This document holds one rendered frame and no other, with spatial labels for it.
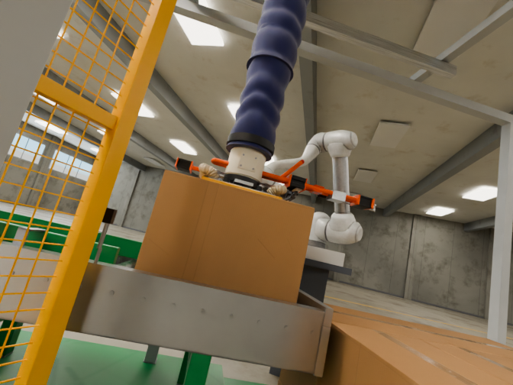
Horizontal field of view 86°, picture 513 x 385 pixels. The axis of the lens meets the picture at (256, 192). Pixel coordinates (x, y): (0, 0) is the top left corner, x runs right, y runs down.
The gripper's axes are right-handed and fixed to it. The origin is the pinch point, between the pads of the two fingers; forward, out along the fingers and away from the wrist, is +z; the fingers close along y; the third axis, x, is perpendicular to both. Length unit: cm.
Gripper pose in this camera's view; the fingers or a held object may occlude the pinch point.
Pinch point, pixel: (298, 185)
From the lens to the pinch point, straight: 132.9
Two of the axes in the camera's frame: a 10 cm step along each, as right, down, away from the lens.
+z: 1.8, -1.6, -9.7
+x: -9.6, -2.6, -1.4
